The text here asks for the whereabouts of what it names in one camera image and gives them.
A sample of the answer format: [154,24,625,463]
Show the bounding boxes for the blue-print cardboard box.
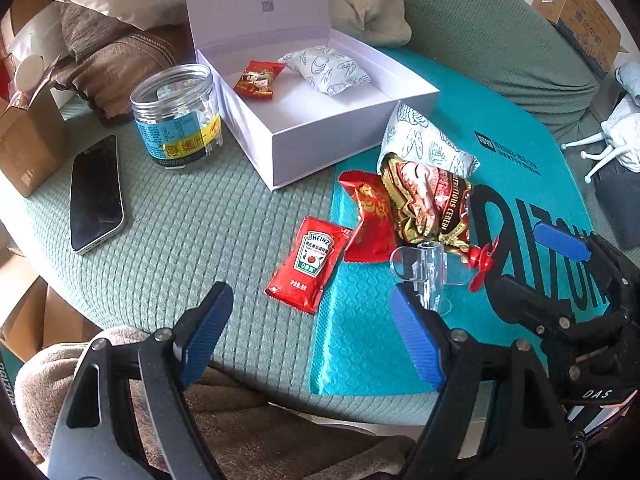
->
[530,0,631,78]

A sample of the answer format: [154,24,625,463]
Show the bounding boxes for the teal bubble mailer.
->
[307,47,608,398]

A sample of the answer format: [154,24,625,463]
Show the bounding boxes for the open brown cardboard box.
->
[0,55,71,198]

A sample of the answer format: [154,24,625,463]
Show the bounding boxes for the white line-print snack packet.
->
[376,101,481,176]
[278,46,373,96]

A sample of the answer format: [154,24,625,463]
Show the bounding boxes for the gold red cereal packet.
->
[380,156,488,261]

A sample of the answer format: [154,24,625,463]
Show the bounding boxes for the red ketchup sachet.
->
[264,216,353,315]

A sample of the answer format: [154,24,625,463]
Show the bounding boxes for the red gold-print candy packet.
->
[338,170,401,263]

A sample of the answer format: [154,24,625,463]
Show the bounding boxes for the beige puffy jacket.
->
[50,0,413,48]

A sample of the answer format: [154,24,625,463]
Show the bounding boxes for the black smartphone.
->
[70,135,125,256]

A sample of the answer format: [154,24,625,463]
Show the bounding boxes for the red snack packet clear ends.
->
[234,60,286,101]

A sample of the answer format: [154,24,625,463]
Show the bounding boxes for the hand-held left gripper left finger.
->
[47,281,234,480]

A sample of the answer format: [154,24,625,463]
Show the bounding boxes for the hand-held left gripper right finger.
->
[391,284,576,480]

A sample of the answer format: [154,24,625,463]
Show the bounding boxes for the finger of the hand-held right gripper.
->
[532,221,640,311]
[485,274,626,341]

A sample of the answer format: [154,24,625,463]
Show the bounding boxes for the flat brown cardboard box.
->
[0,275,101,361]

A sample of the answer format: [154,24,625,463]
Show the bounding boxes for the clear plastic jar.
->
[130,63,224,171]

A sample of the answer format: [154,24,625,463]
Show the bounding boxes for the clear plastic clip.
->
[390,241,468,313]

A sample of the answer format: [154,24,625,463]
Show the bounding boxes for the white round container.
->
[15,55,48,88]

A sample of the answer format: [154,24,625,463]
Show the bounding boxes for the white plastic rack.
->
[560,95,640,183]

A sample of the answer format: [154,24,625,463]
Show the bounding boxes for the green textured sofa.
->
[0,0,601,426]

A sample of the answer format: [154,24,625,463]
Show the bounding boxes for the brown fleece blanket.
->
[15,325,416,480]

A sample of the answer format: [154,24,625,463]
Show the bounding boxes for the white gift box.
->
[181,0,441,192]

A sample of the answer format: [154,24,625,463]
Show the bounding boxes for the brown striped cushion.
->
[50,2,191,123]

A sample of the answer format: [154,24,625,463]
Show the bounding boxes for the small red propeller fan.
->
[467,237,501,293]

